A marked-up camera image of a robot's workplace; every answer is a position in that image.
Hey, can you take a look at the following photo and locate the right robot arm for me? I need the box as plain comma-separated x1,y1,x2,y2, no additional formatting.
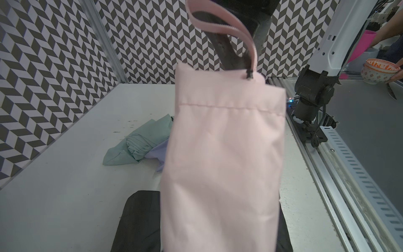
186,1,377,148

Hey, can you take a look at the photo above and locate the black sleeve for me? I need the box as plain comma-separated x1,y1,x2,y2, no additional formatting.
112,185,293,252

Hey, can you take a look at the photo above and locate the magenta plastic cup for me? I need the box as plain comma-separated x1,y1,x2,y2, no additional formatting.
339,30,379,79

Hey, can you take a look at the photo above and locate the pink sleeved umbrella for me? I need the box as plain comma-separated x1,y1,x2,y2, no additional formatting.
161,1,287,252

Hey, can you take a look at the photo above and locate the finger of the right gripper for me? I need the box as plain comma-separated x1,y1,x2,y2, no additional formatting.
193,11,261,70

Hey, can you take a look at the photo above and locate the lavender sleeve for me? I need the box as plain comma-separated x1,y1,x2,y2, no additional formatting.
145,139,169,172

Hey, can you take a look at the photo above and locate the orange patterned bowl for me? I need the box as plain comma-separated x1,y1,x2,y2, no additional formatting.
361,58,401,85

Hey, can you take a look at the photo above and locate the mint green sleeved umbrella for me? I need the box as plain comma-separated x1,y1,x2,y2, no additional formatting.
103,114,173,166

